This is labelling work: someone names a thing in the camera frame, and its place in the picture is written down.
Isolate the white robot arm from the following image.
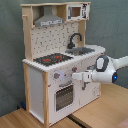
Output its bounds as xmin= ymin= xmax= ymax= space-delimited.
xmin=72 ymin=55 xmax=128 ymax=83

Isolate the wooden toy kitchen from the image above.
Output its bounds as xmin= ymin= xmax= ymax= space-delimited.
xmin=22 ymin=2 xmax=105 ymax=128

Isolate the right red stove knob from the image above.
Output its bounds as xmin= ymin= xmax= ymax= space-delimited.
xmin=71 ymin=65 xmax=79 ymax=73

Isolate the red stove knob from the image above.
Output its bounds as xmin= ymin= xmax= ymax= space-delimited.
xmin=54 ymin=73 xmax=60 ymax=79
xmin=71 ymin=65 xmax=79 ymax=73

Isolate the left red stove knob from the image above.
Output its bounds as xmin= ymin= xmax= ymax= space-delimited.
xmin=54 ymin=73 xmax=60 ymax=79

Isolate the black toy stovetop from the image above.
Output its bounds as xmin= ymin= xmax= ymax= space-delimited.
xmin=34 ymin=53 xmax=71 ymax=66

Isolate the grey toy sink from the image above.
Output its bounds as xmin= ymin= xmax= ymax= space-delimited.
xmin=66 ymin=47 xmax=94 ymax=56

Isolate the black toy faucet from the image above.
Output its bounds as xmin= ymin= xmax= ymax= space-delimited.
xmin=67 ymin=33 xmax=82 ymax=49

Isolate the grey water dispenser panel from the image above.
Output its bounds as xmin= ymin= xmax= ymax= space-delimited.
xmin=87 ymin=64 xmax=96 ymax=70

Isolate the toy oven door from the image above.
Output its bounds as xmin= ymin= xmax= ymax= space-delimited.
xmin=55 ymin=83 xmax=74 ymax=111

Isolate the grey range hood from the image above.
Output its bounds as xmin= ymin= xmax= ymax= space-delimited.
xmin=35 ymin=6 xmax=64 ymax=27

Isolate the toy microwave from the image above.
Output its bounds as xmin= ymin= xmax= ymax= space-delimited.
xmin=67 ymin=3 xmax=90 ymax=21

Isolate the grey fabric backdrop curtain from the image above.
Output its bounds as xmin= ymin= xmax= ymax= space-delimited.
xmin=0 ymin=0 xmax=128 ymax=117

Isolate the grey cabinet door handle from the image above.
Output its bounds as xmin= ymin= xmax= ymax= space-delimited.
xmin=82 ymin=82 xmax=87 ymax=90

